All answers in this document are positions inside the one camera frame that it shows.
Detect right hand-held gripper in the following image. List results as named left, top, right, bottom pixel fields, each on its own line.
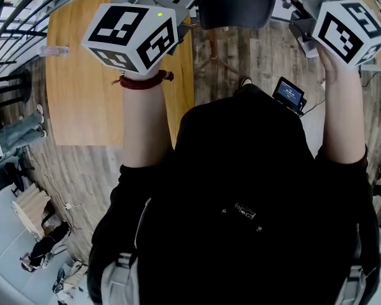
left=274, top=0, right=381, bottom=68

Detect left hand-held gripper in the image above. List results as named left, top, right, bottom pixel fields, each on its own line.
left=81, top=0, right=212, bottom=76

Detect grey cap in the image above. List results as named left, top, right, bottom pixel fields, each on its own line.
left=198, top=0, right=277, bottom=31

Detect person's left forearm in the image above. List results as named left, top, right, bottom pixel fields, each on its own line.
left=122, top=71, right=175, bottom=168

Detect person's right forearm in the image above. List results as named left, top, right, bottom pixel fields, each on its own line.
left=317, top=46, right=368, bottom=165

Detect black device with screen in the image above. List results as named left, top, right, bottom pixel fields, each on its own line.
left=272, top=76, right=307, bottom=117

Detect clear plastic water bottle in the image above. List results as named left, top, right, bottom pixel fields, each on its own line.
left=39, top=45, right=70, bottom=58

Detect light wooden table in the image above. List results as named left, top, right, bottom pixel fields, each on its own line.
left=46, top=0, right=195, bottom=147

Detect black railing with wooden handrail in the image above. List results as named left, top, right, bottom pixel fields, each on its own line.
left=0, top=0, right=112, bottom=72

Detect black round stool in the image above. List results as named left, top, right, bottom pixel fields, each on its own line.
left=0, top=68, right=32, bottom=107

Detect person's black jacket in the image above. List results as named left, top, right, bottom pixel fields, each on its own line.
left=87, top=84, right=381, bottom=305

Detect black office chair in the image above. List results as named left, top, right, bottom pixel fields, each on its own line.
left=0, top=154, right=36, bottom=198

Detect light wooden steps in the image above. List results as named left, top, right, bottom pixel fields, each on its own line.
left=11, top=182, right=51, bottom=240

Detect dark red cord bracelet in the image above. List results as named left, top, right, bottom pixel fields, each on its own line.
left=111, top=69, right=175, bottom=91

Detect white charger with cable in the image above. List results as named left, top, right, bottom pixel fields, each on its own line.
left=64, top=201, right=101, bottom=224

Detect grey shoulder strap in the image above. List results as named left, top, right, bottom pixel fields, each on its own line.
left=100, top=252, right=140, bottom=305
left=336, top=264, right=369, bottom=305

